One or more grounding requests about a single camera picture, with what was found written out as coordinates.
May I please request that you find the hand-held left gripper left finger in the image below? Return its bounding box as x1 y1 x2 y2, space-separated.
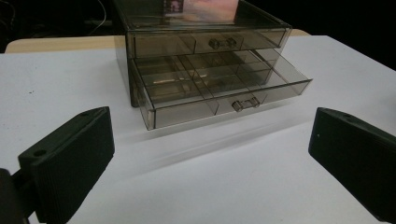
18 106 116 224

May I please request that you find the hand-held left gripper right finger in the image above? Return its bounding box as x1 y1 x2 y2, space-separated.
308 106 396 224

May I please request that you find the smoky clear plastic drawer organizer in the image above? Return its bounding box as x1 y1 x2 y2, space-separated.
112 0 293 108

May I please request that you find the smoky clear drawer with dividers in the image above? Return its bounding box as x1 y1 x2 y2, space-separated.
128 48 313 131

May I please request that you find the smoky clear drawer, undivided front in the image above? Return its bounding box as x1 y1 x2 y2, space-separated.
125 27 292 60

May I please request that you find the pink iridescent box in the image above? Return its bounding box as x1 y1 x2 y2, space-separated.
164 0 240 22

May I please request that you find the white cable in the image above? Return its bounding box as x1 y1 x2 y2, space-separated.
88 0 107 35

